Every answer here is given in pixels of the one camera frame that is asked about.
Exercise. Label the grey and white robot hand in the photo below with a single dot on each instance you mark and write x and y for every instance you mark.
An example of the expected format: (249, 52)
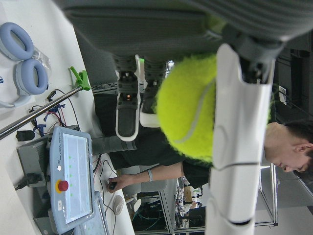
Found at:
(151, 27)

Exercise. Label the yellow-green tennis ball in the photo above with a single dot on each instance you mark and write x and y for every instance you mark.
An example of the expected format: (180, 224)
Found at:
(185, 105)

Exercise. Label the green plastic clamp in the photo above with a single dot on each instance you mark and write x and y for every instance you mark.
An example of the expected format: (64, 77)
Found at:
(82, 79)

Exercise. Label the clear plastic bag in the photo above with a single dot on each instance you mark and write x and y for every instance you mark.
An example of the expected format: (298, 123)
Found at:
(42, 60)

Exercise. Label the person in black shirt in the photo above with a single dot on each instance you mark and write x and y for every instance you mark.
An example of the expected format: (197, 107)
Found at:
(151, 151)

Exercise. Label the light blue over-ear headphones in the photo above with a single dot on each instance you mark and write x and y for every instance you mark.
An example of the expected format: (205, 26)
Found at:
(27, 78)

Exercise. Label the shiny metal rod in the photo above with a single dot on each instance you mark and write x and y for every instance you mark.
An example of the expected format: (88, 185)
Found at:
(36, 113)

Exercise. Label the small black button device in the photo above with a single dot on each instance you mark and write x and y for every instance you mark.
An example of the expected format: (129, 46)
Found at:
(113, 186)

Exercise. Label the small black adapter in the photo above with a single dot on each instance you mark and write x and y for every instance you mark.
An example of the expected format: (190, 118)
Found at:
(24, 135)

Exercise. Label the blue-grey teach pendant with screen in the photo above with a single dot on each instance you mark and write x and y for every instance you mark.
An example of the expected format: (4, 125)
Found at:
(96, 220)
(74, 181)

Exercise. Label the grey power supply box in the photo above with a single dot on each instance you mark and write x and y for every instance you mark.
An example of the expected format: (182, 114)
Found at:
(30, 156)

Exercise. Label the white computer mouse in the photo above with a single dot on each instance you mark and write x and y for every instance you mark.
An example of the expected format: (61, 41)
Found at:
(118, 204)

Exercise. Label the black power plug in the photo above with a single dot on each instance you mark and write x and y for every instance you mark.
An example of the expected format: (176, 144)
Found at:
(28, 181)

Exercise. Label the metal frame rack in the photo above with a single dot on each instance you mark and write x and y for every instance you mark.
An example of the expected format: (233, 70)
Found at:
(267, 195)

